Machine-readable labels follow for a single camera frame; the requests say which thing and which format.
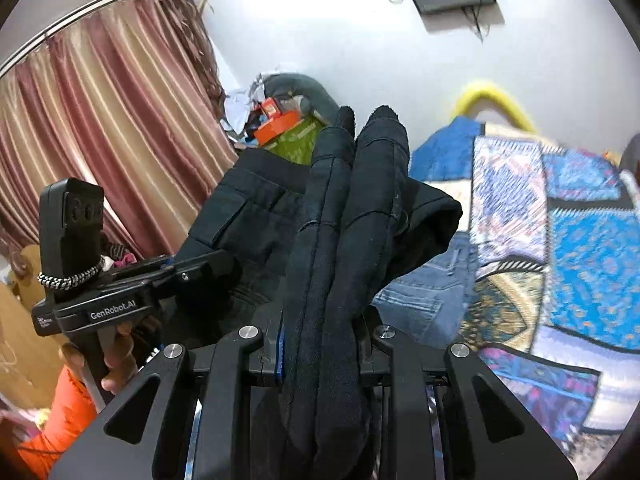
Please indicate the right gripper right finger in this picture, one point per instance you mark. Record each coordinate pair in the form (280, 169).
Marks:
(380, 347)

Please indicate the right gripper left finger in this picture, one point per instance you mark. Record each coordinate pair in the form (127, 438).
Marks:
(251, 355)

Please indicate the black pants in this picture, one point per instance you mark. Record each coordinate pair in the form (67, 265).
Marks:
(319, 241)

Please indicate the orange sleeve forearm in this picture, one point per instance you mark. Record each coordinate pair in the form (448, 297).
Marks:
(72, 411)

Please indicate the person left hand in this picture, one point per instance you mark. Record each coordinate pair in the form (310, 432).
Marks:
(118, 359)

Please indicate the blue denim jeans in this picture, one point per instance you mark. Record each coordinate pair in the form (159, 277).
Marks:
(429, 303)

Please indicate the wooden headboard panel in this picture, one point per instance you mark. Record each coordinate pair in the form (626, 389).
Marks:
(29, 363)

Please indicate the blue patchwork bedsheet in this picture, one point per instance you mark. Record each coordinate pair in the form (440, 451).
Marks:
(556, 231)

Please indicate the striped pink curtain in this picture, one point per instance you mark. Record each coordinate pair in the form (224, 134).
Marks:
(128, 98)

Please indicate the orange red box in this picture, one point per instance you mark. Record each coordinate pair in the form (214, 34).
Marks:
(277, 122)

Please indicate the yellow hoop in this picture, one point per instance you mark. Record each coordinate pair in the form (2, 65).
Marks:
(486, 91)

